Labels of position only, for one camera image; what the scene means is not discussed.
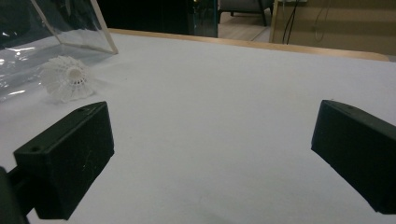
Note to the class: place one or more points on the white plastic shuttlecock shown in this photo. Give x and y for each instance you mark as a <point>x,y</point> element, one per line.
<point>67,81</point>

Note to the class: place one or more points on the wooden cabinet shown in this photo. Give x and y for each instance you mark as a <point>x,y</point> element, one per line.
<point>333,26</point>

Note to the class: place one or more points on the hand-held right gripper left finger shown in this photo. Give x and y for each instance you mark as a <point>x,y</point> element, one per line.
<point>67,155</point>

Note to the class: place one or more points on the clear plastic bag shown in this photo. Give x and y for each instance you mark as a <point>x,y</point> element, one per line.
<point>37,37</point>

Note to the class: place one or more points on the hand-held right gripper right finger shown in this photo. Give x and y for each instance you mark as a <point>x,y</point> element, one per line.
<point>358,149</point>

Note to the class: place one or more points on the dark chair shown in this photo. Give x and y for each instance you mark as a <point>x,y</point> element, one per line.
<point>244,9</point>

